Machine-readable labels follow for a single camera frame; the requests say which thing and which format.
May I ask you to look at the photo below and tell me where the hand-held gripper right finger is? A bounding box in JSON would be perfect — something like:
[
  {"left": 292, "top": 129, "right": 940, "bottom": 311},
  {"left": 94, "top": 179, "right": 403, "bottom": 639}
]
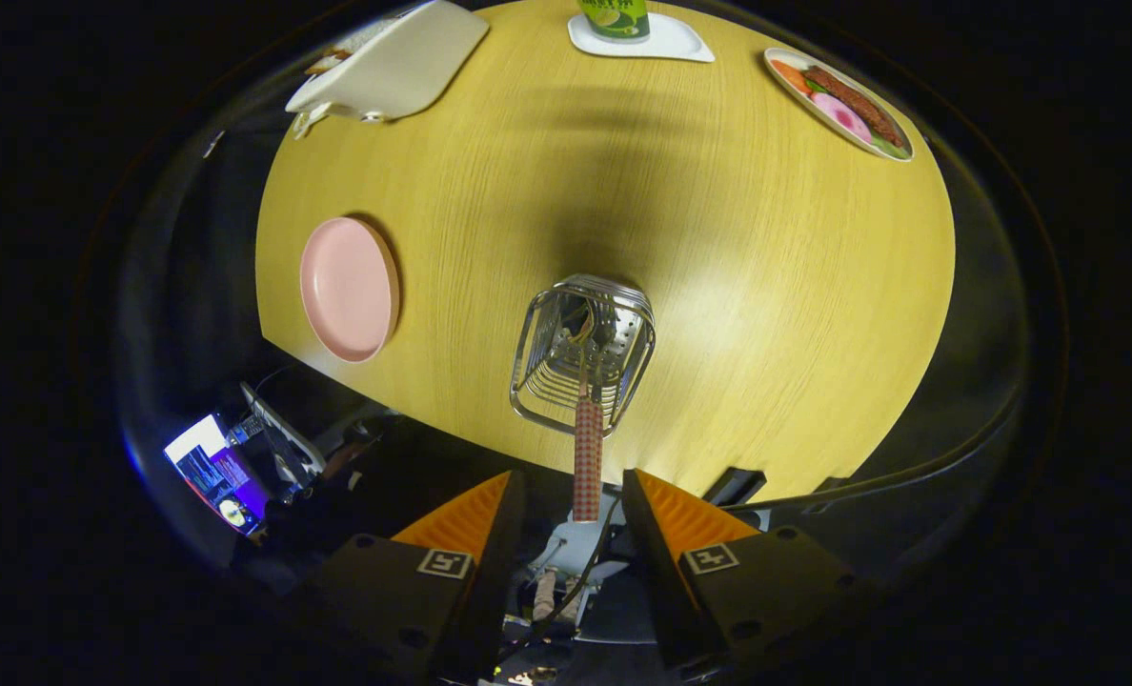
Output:
[{"left": 620, "top": 468, "right": 862, "bottom": 679}]

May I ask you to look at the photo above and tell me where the pink round plate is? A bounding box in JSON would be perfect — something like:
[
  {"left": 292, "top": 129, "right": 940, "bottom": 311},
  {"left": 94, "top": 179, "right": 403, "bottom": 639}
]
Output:
[{"left": 299, "top": 216, "right": 401, "bottom": 364}]

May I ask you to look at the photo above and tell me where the white square coaster tray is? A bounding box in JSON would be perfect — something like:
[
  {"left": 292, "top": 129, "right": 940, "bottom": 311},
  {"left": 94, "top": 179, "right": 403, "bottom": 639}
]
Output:
[{"left": 567, "top": 11, "right": 717, "bottom": 65}]

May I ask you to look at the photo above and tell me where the white divided seasoning dish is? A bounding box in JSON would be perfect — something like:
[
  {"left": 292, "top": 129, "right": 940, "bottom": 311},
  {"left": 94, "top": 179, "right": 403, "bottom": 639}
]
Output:
[{"left": 290, "top": 103, "right": 334, "bottom": 141}]

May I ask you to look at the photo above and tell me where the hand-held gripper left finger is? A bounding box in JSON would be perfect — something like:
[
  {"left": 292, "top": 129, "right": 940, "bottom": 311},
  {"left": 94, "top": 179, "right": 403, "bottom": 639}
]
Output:
[{"left": 311, "top": 468, "right": 529, "bottom": 685}]

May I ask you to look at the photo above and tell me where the metal wire cutlery basket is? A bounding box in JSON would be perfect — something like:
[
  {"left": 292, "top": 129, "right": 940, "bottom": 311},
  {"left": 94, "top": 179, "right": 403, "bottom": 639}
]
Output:
[{"left": 509, "top": 274, "right": 657, "bottom": 439}]

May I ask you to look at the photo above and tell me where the white toaster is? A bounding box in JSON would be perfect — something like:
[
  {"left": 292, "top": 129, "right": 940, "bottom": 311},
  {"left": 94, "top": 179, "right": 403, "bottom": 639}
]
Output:
[{"left": 285, "top": 0, "right": 491, "bottom": 125}]

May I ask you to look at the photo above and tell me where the grey laptop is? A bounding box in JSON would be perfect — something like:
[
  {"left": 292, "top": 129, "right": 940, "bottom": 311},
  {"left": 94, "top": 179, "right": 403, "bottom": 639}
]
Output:
[{"left": 240, "top": 381, "right": 327, "bottom": 487}]

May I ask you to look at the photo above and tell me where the checkered handle spoon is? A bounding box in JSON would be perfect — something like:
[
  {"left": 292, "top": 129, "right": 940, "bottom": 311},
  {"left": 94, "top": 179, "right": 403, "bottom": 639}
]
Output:
[{"left": 571, "top": 348, "right": 605, "bottom": 523}]

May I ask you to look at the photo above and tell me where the black bracket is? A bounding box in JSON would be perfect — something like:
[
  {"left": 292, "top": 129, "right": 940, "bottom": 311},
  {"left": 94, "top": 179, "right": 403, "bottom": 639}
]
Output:
[{"left": 702, "top": 466, "right": 767, "bottom": 508}]

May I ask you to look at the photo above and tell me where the oval plate of food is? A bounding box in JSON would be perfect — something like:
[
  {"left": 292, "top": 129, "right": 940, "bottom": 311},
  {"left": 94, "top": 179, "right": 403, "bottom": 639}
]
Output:
[{"left": 763, "top": 47, "right": 915, "bottom": 163}]

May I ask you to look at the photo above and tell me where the green label drink bottle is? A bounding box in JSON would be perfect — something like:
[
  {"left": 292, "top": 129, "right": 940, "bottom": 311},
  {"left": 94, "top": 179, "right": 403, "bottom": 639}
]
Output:
[{"left": 577, "top": 0, "right": 651, "bottom": 43}]

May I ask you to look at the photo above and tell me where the lit computer screen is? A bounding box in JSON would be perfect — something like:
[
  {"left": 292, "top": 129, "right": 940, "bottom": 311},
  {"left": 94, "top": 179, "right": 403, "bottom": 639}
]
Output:
[{"left": 163, "top": 413, "right": 272, "bottom": 535}]

